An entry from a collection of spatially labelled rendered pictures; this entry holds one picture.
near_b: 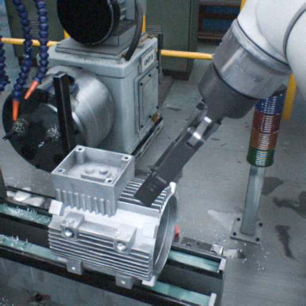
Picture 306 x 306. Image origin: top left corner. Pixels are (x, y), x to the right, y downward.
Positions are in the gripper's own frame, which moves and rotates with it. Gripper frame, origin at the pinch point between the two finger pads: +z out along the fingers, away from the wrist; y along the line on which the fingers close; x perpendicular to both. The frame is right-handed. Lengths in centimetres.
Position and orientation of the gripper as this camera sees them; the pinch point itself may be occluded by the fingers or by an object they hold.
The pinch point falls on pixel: (159, 176)
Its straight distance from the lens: 62.9
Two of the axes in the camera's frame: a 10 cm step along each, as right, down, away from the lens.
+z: -4.7, 6.3, 6.1
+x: 8.1, 5.9, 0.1
